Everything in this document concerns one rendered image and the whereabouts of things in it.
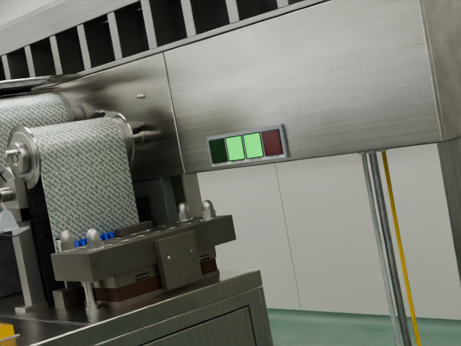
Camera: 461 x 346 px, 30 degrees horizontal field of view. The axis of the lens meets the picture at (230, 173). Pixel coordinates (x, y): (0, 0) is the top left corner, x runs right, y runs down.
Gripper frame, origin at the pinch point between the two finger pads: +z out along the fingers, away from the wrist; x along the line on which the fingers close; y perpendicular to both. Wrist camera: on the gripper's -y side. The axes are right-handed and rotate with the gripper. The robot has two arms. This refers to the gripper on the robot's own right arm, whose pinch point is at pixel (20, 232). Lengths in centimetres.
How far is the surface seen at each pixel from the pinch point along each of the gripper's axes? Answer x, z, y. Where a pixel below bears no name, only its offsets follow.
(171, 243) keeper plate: -21.5, 24.0, -8.7
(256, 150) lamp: -37, 40, 8
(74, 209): 0.0, 14.4, 2.2
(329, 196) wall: 163, 274, -31
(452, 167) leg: -74, 57, -3
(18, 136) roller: 5.9, 7.2, 21.0
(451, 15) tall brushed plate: -84, 49, 26
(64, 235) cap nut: -7.5, 6.4, -2.5
